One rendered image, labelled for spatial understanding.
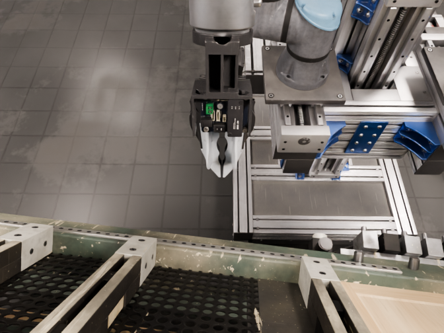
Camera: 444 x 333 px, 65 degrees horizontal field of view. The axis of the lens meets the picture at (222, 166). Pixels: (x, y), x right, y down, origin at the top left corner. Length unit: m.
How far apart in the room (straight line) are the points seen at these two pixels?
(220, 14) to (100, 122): 2.03
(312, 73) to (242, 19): 0.62
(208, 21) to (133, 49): 2.41
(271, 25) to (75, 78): 1.97
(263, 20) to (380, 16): 0.33
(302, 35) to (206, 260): 0.60
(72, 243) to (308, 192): 1.17
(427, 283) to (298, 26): 0.69
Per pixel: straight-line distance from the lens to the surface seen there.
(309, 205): 1.77
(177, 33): 2.88
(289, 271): 0.92
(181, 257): 0.91
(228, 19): 0.40
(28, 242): 0.92
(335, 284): 0.78
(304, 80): 1.01
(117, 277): 0.70
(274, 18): 0.92
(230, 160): 0.51
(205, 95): 0.41
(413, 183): 2.29
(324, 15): 0.90
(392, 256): 1.19
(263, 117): 2.02
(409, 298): 0.95
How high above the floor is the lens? 1.77
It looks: 59 degrees down
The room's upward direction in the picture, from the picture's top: straight up
